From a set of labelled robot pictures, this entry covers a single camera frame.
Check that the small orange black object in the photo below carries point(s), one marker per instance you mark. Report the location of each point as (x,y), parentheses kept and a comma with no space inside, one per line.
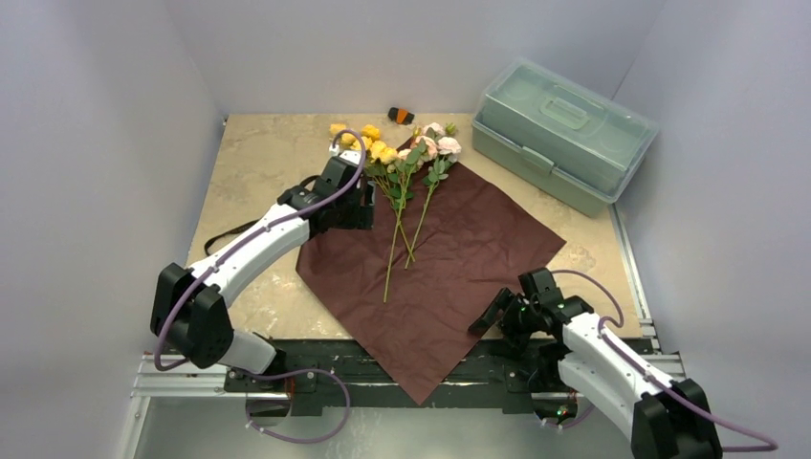
(400,115)

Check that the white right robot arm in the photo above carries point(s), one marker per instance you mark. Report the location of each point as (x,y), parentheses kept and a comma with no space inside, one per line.
(660,416)

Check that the green plastic toolbox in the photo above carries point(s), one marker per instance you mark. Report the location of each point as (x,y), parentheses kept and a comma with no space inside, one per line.
(568,141)

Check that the dark red wrapping paper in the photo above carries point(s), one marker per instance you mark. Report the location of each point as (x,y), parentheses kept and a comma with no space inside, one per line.
(475,240)

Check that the aluminium frame rail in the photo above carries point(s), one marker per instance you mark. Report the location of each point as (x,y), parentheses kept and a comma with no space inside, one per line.
(189,382)

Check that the yellow fake flower stem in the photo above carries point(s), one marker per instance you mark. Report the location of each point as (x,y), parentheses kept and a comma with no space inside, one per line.
(367,141)

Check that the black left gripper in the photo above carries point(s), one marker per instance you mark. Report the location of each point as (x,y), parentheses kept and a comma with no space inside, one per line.
(360,218)

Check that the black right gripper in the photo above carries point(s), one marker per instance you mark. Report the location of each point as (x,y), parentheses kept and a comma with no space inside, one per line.
(509,307)

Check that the peach fake rose stem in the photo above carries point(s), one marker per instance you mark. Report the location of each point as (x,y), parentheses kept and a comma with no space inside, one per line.
(400,168)

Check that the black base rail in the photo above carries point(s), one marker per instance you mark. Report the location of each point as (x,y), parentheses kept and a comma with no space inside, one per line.
(405,374)

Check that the pink fake rose stem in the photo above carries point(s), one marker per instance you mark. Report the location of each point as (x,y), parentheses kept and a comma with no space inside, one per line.
(441,153)

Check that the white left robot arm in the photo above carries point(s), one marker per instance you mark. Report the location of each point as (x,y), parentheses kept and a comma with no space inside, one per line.
(191,305)

